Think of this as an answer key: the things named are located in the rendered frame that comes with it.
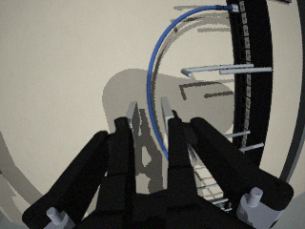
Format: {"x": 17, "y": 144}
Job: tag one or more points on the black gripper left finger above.
{"x": 74, "y": 190}

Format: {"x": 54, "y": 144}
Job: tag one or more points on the dark grey metal rack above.
{"x": 253, "y": 48}

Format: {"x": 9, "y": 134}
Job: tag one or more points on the blue cable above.
{"x": 150, "y": 69}

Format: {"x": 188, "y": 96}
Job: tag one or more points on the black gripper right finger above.
{"x": 259, "y": 197}

